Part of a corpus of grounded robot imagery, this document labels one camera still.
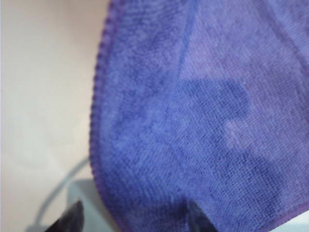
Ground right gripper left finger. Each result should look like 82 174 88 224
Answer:
47 200 84 232

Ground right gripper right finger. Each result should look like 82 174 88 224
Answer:
187 200 219 232

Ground purple microfiber cloth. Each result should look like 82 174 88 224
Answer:
90 0 309 232

